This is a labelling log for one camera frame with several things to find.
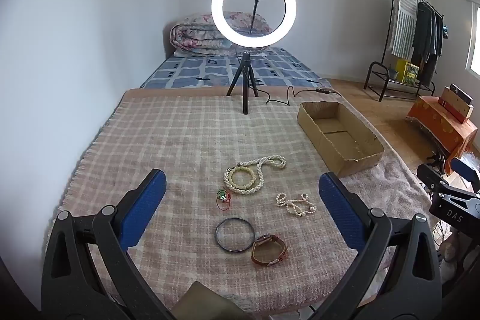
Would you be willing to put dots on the orange cloth covered table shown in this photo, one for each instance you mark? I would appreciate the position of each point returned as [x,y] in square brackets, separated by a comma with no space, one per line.
[438,127]

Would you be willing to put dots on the black phone holder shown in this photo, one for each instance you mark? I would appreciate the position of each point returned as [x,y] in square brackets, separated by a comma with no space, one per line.
[256,10]

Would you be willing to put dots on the black clothes rack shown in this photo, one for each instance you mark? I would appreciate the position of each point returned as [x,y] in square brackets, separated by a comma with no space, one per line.
[373,65]

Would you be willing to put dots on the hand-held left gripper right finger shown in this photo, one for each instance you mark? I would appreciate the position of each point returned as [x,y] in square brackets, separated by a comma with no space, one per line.
[341,209]

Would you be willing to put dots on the black bangle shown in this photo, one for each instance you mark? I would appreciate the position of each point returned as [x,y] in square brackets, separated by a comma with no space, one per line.
[216,234]

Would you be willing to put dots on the brown leather wristwatch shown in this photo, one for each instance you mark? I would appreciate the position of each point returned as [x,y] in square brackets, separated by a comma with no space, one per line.
[279,248]

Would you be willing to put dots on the yellow box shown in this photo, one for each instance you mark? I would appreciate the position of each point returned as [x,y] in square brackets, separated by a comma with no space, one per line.
[407,70]

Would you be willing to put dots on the pink plaid blanket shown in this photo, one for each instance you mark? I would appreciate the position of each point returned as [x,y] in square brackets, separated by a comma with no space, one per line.
[168,136]

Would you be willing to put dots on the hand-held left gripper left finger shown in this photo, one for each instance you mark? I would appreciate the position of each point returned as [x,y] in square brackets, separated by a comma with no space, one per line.
[144,207]

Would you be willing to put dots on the cardboard box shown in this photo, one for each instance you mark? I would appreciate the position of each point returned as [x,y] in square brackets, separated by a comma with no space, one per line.
[337,135]

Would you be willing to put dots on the black metal stand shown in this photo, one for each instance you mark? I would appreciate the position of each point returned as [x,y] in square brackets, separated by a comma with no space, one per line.
[438,158]

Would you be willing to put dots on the striped hanging towel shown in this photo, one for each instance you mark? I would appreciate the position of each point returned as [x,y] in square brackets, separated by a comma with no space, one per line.
[403,24]

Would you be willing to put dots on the folded floral quilt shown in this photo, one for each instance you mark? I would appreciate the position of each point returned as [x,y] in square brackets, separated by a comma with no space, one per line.
[191,39]

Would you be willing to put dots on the window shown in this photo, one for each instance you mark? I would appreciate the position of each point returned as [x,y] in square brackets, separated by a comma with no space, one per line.
[475,42]

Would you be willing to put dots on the dark flat box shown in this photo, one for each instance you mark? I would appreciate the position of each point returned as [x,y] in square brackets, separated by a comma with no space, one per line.
[461,93]

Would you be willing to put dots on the dark hanging clothes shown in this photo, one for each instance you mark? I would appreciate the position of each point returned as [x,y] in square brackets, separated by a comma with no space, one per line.
[425,35]

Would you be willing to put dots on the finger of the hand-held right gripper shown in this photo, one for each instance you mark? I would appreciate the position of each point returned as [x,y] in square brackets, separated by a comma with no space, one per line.
[433,175]
[465,170]

